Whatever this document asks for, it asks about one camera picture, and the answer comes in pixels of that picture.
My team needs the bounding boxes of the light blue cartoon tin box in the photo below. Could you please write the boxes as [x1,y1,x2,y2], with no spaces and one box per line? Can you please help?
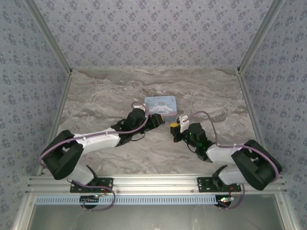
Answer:
[143,95,179,123]

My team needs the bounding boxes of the small black controller board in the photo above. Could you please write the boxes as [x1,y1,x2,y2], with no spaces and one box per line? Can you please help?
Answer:
[79,195,100,209]
[216,195,235,208]

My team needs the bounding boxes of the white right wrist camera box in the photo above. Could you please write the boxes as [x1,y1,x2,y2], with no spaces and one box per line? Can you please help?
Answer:
[177,115,190,132]

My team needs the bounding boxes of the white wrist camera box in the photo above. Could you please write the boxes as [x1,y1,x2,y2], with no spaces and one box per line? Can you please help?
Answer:
[131,101,147,114]
[177,115,190,132]

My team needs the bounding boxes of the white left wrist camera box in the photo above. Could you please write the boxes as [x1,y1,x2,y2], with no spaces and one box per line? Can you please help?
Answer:
[131,101,147,114]

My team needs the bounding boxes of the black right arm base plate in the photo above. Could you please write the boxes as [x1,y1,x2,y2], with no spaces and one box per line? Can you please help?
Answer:
[196,176,242,193]

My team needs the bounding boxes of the aluminium mounting rail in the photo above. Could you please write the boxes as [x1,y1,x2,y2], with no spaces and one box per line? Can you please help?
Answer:
[25,174,287,195]

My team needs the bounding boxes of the aluminium table side rail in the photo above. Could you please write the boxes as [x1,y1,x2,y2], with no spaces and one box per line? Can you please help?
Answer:
[236,69,275,174]
[37,71,73,176]

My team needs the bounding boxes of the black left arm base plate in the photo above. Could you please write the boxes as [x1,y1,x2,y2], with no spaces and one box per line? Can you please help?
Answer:
[70,177,114,194]

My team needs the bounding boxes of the white slotted cable duct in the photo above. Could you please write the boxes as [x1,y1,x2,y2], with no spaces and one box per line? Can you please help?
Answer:
[35,195,218,206]

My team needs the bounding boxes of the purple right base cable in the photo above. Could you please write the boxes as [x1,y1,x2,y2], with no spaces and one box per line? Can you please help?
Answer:
[217,183,246,210]

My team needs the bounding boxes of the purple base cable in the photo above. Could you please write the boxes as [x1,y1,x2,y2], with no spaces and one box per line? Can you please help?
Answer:
[67,179,116,212]
[217,183,246,210]

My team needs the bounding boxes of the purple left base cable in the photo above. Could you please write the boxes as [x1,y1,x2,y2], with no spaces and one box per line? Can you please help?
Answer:
[67,179,116,212]

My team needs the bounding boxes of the aluminium frame post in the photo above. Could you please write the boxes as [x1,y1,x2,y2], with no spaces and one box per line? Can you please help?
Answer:
[236,0,286,75]
[24,0,73,75]

